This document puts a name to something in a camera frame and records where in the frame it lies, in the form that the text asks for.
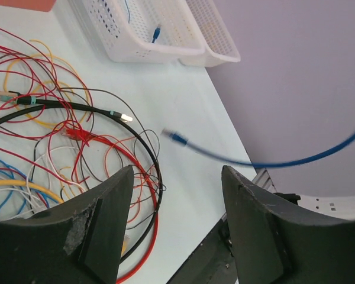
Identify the white plastic basket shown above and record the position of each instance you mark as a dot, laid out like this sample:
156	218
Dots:
141	31
219	45

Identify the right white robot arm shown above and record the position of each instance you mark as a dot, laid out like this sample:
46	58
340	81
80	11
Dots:
304	206

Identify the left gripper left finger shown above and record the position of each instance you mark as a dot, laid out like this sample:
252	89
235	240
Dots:
78	241

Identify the left white plastic basket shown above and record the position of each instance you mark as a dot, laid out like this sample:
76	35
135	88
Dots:
141	31

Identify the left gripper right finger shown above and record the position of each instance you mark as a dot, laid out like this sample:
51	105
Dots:
276	241

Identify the aluminium frame rail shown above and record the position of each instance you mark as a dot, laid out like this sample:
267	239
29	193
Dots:
263	180

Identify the orange square box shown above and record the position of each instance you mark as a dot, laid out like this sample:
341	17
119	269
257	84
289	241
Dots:
35	5

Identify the right white plastic basket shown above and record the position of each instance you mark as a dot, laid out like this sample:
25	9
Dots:
219	45

